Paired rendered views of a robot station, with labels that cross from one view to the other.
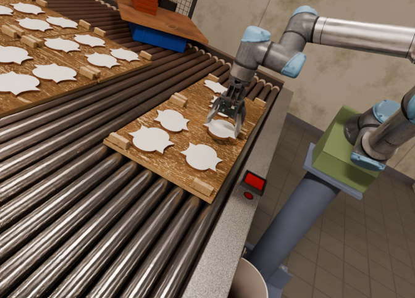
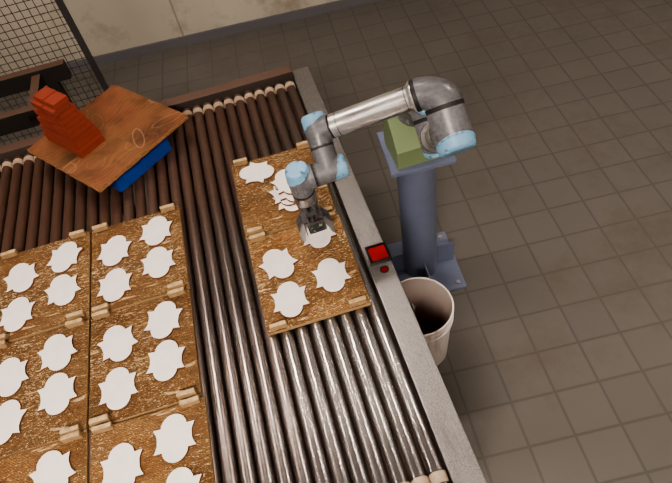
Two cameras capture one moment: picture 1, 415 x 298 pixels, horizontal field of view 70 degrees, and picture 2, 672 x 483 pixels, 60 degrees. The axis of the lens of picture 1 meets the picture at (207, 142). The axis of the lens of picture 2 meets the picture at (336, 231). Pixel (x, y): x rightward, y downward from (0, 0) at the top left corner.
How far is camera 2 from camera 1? 118 cm
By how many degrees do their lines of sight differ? 22
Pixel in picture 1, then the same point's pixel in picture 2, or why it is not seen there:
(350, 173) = not seen: hidden behind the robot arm
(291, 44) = (327, 159)
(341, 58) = not seen: outside the picture
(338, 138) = (400, 131)
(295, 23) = (314, 138)
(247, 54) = (302, 191)
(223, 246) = (403, 324)
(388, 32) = (387, 107)
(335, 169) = (419, 156)
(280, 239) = (420, 231)
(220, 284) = (421, 348)
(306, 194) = (412, 186)
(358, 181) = not seen: hidden behind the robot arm
